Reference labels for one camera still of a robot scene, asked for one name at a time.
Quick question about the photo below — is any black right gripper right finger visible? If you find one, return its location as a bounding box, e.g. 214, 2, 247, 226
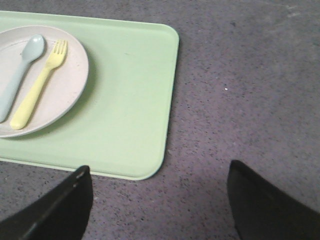
227, 160, 320, 240

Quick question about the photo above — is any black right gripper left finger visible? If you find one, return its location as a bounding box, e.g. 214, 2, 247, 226
0, 165, 94, 240

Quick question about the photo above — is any beige round plastic plate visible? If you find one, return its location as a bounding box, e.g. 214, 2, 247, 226
0, 25, 89, 138

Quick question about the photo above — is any yellow plastic fork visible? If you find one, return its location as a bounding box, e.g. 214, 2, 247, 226
9, 39, 68, 130

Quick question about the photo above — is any light blue plastic spoon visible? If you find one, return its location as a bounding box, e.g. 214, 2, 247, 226
0, 34, 45, 123

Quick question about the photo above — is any light green plastic tray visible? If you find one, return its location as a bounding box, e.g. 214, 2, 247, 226
0, 11, 179, 180

